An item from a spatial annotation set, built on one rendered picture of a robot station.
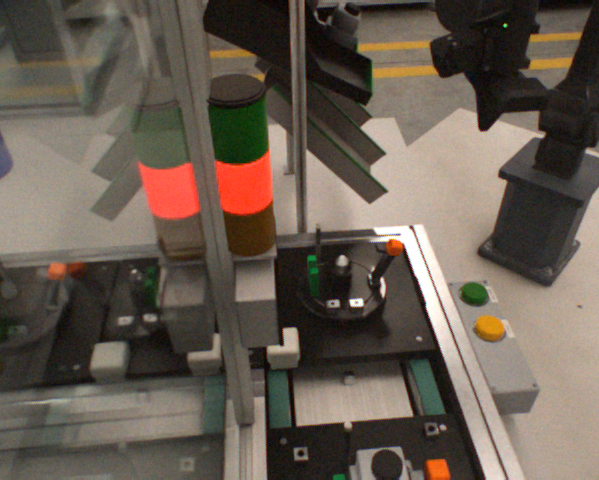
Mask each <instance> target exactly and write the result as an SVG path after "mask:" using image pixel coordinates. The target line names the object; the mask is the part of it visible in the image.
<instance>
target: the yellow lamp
mask: <svg viewBox="0 0 599 480"><path fill-rule="evenodd" d="M223 218H224V225H225V233H226V240H227V247H228V251H230V252H231V253H234V254H237V255H242V256H253V255H258V254H261V253H263V252H265V251H266V250H268V249H270V248H271V247H272V246H273V245H274V243H275V241H276V232H275V216H274V201H273V199H272V201H271V203H270V204H268V205H267V206H266V207H264V208H263V209H261V210H259V211H256V212H253V213H247V214H238V213H232V212H228V211H226V210H224V211H223Z"/></svg>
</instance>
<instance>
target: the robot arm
mask: <svg viewBox="0 0 599 480"><path fill-rule="evenodd" d="M539 1H540V0H435V1H434V6H435V12H436V16H437V19H438V21H439V23H440V24H441V25H442V27H444V28H445V29H447V30H448V31H450V32H452V33H449V34H447V36H443V37H440V38H437V39H435V40H433V41H431V42H430V44H429V45H430V50H431V56H432V61H433V66H434V68H435V69H436V71H437V72H438V75H439V76H440V77H442V78H447V77H450V76H453V75H454V74H455V75H457V74H460V73H463V74H464V75H465V77H466V78H467V80H468V81H469V83H470V84H471V86H472V88H473V89H474V91H475V100H476V113H477V125H478V129H479V131H480V132H482V131H488V130H489V129H490V128H491V127H492V126H493V125H494V123H495V122H496V121H497V120H498V119H499V118H500V117H501V114H502V113H511V112H529V111H539V117H538V130H539V131H542V132H544V133H545V135H544V136H543V137H542V138H541V139H540V140H539V141H540V142H539V145H538V149H537V153H536V155H535V160H537V161H536V162H535V163H534V164H533V166H531V167H532V168H535V169H537V170H540V171H543V172H546V173H548V174H551V176H552V175H555V177H557V178H560V179H563V180H566V181H569V180H570V179H571V177H573V176H574V175H575V173H576V172H577V171H578V170H579V169H580V168H581V167H582V165H583V162H581V161H582V159H583V156H584V152H585V150H586V148H588V147H589V148H595V147H596V146H597V143H598V141H599V0H593V3H592V7H591V10H590V13H589V16H588V18H587V21H586V25H584V28H583V31H582V34H581V36H580V39H579V43H578V46H577V49H576V52H575V54H574V57H572V61H571V64H570V67H569V69H568V72H567V74H566V77H565V78H564V79H563V81H562V82H561V83H558V84H557V85H556V86H555V87H554V88H551V89H549V90H548V89H547V88H546V87H545V86H544V85H543V84H542V83H540V81H539V80H538V79H537V78H526V77H525V76H524V74H523V73H522V72H520V70H518V71H517V69H529V65H530V62H531V61H530V60H529V59H528V58H527V56H526V50H527V46H528V42H529V38H530V35H538V34H539V29H540V25H539V24H538V23H537V22H536V21H535V18H536V14H537V9H538V5H539Z"/></svg>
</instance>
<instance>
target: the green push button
mask: <svg viewBox="0 0 599 480"><path fill-rule="evenodd" d="M460 293H461V297H462V299H463V300H464V301H467V302H469V303H471V304H482V303H484V302H485V301H486V299H487V295H488V292H487V289H486V288H485V287H484V286H483V285H481V284H479V283H476V282H469V283H465V284H464V285H463V286H462V288H461V292H460Z"/></svg>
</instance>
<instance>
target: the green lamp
mask: <svg viewBox="0 0 599 480"><path fill-rule="evenodd" d="M207 112H208V114H209V119H210V126H211V134H212V140H213V147H214V154H215V160H216V161H218V162H220V163H223V164H227V165H246V164H251V163H254V162H256V161H258V160H260V159H262V158H263V157H264V156H265V154H266V153H267V152H268V150H269V139H268V123H267V108H266V93H264V96H263V97H262V98H261V99H260V100H259V101H257V102H256V103H254V104H251V105H248V106H245V107H239V108H220V107H216V106H213V105H208V107H207Z"/></svg>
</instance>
